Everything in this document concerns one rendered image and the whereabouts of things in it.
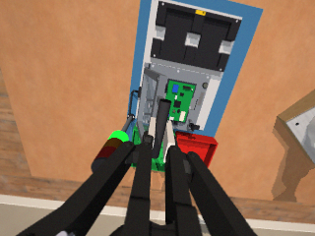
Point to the red open-top bin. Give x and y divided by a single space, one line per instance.
203 145

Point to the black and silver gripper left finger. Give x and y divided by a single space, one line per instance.
78 214

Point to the green circuit board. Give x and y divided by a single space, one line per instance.
180 96

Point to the green bin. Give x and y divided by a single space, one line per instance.
157 164

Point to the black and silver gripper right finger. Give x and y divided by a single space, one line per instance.
220 214

